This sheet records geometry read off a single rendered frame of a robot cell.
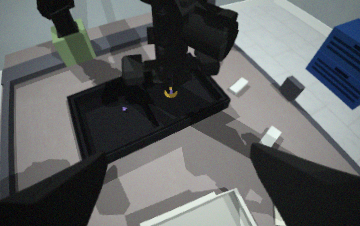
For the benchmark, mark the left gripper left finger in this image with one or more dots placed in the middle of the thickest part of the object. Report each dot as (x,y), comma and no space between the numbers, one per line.
(67,198)

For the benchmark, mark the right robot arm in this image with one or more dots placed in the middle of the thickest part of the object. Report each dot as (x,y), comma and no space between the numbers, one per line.
(207,28)

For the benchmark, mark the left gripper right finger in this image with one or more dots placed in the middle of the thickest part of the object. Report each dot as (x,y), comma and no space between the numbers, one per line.
(306,193)

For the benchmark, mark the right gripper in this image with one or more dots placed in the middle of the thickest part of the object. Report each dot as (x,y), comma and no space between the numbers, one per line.
(171,57)

